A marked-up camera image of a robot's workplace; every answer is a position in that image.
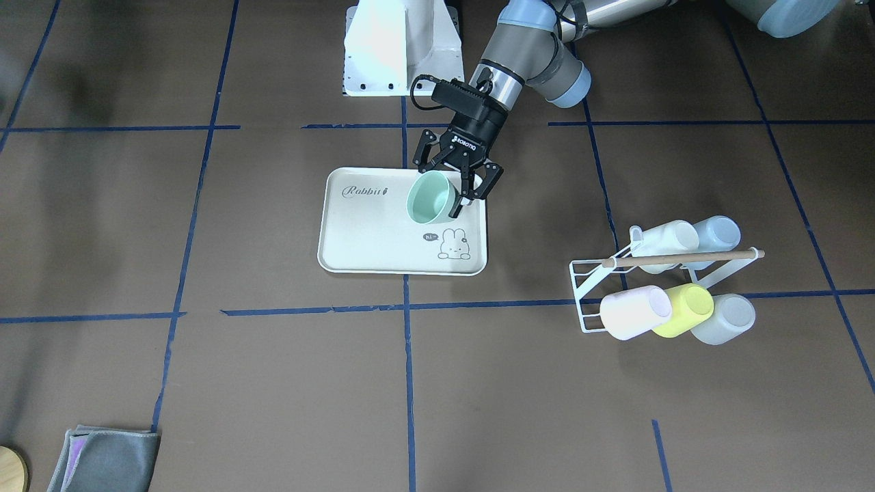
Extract cream rabbit tray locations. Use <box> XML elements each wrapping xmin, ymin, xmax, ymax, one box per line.
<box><xmin>317</xmin><ymin>166</ymin><xmax>488</xmax><ymax>276</ymax></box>

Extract white wire cup rack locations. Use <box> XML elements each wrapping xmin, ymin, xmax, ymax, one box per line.
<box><xmin>568</xmin><ymin>226</ymin><xmax>766</xmax><ymax>333</ymax></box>

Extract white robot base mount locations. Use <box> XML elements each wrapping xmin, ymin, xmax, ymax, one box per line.
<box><xmin>342</xmin><ymin>1</ymin><xmax>466</xmax><ymax>97</ymax></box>

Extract blue cup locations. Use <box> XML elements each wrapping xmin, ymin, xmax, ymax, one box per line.
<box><xmin>692</xmin><ymin>215</ymin><xmax>742</xmax><ymax>254</ymax></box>

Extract grey folded cloth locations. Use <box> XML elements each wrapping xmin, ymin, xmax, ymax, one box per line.
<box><xmin>47</xmin><ymin>424</ymin><xmax>161</xmax><ymax>491</ymax></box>

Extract yellow cup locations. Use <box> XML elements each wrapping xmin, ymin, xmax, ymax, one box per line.
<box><xmin>652</xmin><ymin>283</ymin><xmax>714</xmax><ymax>338</ymax></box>

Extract beige cup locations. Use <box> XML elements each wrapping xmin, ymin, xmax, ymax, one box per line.
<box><xmin>631</xmin><ymin>220</ymin><xmax>700</xmax><ymax>256</ymax></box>

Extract pink cup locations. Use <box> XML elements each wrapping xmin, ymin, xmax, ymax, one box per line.
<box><xmin>599</xmin><ymin>286</ymin><xmax>673</xmax><ymax>340</ymax></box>

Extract green cup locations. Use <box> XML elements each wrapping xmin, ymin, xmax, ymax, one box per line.
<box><xmin>406</xmin><ymin>170</ymin><xmax>459</xmax><ymax>225</ymax></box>

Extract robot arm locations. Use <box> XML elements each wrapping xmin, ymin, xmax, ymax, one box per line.
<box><xmin>407</xmin><ymin>1</ymin><xmax>671</xmax><ymax>224</ymax></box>

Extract grey cup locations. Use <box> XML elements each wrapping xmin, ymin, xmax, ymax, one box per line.
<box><xmin>690</xmin><ymin>294</ymin><xmax>756</xmax><ymax>346</ymax></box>

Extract wooden stand with round base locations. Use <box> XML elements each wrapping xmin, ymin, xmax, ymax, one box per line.
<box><xmin>1</xmin><ymin>446</ymin><xmax>30</xmax><ymax>491</ymax></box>

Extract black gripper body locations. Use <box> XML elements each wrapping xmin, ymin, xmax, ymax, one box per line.
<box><xmin>435</xmin><ymin>102</ymin><xmax>509</xmax><ymax>172</ymax></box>

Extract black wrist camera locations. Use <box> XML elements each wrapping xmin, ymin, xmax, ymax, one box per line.
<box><xmin>431</xmin><ymin>80</ymin><xmax>494</xmax><ymax>120</ymax></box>

